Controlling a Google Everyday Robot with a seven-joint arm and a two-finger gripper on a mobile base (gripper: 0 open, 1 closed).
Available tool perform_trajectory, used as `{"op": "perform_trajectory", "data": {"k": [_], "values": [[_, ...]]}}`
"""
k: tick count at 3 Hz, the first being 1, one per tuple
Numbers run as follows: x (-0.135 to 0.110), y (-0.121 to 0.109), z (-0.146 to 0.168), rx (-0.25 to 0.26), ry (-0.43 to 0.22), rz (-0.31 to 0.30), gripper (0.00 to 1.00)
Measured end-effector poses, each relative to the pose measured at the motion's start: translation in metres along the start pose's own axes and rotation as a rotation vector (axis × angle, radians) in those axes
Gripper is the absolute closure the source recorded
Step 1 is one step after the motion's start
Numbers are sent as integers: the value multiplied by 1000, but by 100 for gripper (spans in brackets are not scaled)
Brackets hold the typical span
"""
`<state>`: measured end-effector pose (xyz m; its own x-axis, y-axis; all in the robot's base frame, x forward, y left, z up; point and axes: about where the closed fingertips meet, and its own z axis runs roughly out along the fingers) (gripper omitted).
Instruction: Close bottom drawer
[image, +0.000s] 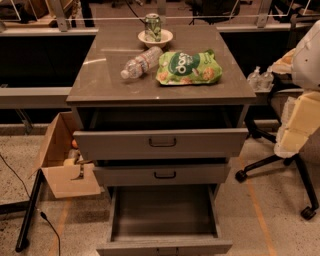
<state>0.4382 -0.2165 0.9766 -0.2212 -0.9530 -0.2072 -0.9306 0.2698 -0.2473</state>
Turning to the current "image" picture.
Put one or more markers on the green soda can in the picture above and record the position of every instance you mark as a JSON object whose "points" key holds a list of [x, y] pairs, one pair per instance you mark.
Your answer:
{"points": [[152, 27]]}

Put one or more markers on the white ceramic bowl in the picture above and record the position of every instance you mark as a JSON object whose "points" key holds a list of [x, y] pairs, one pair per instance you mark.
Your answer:
{"points": [[166, 37]]}

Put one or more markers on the grey middle drawer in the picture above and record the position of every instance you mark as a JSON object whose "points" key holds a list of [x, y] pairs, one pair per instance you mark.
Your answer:
{"points": [[157, 172]]}

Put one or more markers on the black office chair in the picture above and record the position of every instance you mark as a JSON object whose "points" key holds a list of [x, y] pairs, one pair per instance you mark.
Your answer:
{"points": [[283, 88]]}

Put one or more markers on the grey drawer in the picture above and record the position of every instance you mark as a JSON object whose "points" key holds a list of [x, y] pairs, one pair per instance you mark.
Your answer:
{"points": [[157, 172], [160, 133], [175, 220]]}

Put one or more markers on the brown cardboard box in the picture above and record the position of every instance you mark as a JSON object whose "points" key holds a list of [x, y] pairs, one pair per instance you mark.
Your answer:
{"points": [[56, 160]]}

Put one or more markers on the grey drawer cabinet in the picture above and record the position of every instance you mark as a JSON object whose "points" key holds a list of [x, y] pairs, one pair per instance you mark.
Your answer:
{"points": [[100, 85]]}

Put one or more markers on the green snack bag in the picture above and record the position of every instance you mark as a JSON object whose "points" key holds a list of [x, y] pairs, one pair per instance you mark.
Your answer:
{"points": [[178, 68]]}

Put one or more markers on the clear pump bottle left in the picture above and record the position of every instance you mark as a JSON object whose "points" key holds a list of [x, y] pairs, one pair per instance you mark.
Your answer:
{"points": [[254, 78]]}

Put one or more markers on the clear pump bottle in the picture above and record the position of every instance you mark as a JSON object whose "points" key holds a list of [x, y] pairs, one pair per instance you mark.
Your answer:
{"points": [[254, 78], [266, 79]]}

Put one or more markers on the grey bottom drawer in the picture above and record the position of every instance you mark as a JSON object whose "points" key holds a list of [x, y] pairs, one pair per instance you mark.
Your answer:
{"points": [[175, 220]]}

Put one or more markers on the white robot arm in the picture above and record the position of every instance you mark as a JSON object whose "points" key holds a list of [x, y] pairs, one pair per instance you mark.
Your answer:
{"points": [[300, 117]]}

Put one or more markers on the grey top drawer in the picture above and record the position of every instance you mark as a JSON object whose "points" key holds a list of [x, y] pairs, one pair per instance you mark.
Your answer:
{"points": [[160, 133]]}

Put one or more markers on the clear pump bottle right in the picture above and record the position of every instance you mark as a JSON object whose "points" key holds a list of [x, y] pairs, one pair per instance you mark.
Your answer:
{"points": [[266, 79]]}

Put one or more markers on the clear plastic water bottle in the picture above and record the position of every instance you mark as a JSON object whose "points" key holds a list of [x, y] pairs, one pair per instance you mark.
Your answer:
{"points": [[142, 63]]}

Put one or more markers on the black metal floor bar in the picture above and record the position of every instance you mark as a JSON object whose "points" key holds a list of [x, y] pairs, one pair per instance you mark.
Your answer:
{"points": [[22, 241]]}

